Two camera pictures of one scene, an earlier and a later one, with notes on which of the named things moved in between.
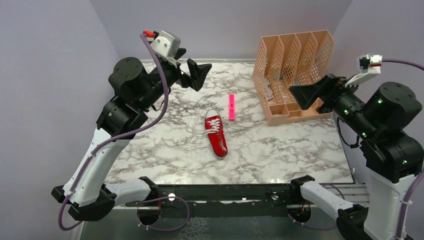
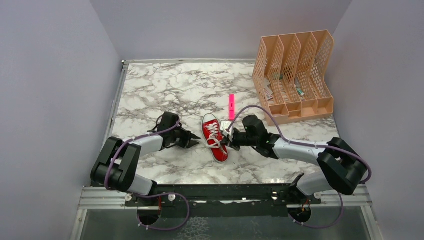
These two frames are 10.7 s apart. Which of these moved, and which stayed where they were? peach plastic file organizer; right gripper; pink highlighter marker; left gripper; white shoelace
Moved: right gripper; white shoelace; left gripper
Stayed: peach plastic file organizer; pink highlighter marker
